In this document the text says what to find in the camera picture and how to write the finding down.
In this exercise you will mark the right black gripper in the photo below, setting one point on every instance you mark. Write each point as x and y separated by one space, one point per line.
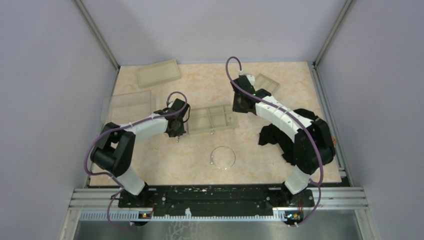
235 108

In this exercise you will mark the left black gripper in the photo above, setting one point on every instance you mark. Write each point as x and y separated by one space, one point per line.
179 132

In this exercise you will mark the beige compartment jewelry tray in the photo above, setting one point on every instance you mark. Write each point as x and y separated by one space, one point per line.
211 119

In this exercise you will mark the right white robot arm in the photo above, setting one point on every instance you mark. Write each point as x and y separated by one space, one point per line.
311 144

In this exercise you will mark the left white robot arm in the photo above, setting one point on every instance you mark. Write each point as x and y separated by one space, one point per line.
113 150

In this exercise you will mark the black cloth with print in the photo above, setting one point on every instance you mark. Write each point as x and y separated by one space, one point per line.
278 139

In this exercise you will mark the clear plastic box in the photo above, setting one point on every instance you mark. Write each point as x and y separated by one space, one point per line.
127 108

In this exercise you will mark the beige slotted ring tray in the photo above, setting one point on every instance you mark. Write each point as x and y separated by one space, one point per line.
266 83

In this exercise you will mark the silver wire bangle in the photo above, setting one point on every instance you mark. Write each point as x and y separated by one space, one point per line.
222 157

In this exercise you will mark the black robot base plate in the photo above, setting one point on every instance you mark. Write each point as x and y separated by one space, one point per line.
217 200

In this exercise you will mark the white slotted cable duct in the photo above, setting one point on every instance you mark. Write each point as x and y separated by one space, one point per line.
136 216

